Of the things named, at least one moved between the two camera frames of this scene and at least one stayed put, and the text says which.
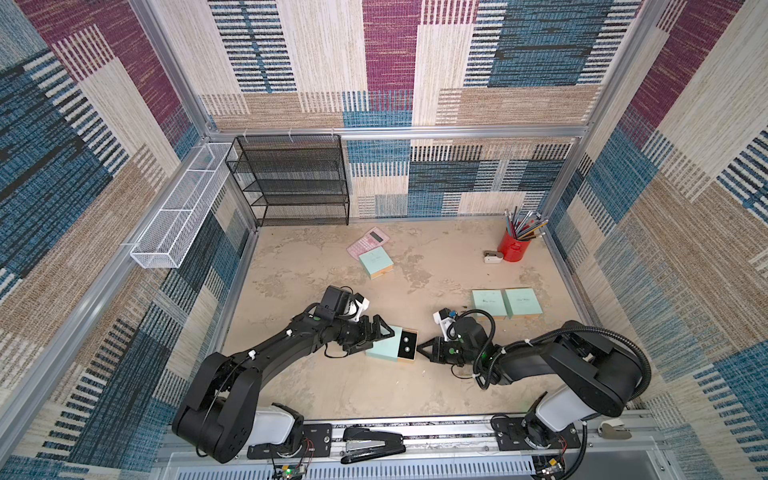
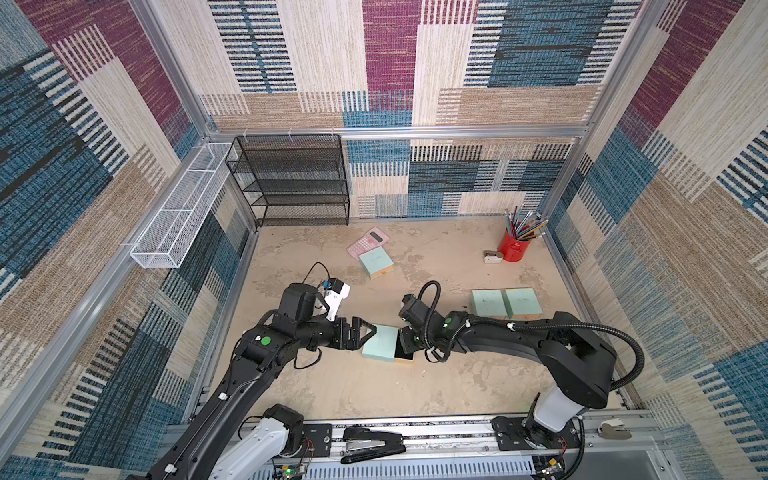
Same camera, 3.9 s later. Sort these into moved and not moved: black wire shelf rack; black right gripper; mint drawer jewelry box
Moved: black right gripper
Not moved: mint drawer jewelry box; black wire shelf rack
